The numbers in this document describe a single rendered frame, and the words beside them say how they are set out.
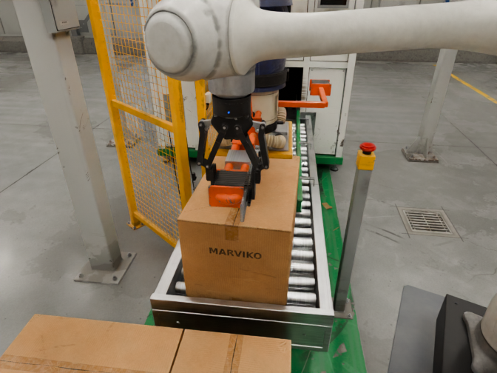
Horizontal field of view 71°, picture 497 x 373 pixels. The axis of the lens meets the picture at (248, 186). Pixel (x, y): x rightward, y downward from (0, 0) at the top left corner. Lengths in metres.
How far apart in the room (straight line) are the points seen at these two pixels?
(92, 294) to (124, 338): 1.04
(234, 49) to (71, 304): 2.14
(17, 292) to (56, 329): 1.14
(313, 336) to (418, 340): 0.42
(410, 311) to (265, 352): 0.50
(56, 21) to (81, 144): 0.60
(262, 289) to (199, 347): 0.30
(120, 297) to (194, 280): 1.02
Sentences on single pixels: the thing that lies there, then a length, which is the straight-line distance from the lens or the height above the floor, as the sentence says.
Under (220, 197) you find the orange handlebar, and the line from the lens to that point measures 0.73.
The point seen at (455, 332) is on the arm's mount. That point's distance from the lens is 1.15.
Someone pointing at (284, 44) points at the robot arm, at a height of 1.59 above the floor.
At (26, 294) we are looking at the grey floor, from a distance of 2.64.
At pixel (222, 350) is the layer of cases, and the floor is 0.54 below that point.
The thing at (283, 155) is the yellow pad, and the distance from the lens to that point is 1.20.
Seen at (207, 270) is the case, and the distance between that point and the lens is 1.36.
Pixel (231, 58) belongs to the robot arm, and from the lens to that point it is 0.48.
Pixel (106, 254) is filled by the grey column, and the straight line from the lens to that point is 2.46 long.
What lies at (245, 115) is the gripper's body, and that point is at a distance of 0.69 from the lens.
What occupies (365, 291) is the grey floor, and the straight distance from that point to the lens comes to 2.39.
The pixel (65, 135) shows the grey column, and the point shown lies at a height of 0.97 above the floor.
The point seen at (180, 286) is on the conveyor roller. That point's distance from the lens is 1.58.
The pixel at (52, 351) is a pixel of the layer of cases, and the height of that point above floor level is 0.54.
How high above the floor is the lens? 1.65
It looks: 30 degrees down
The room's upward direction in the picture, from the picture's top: straight up
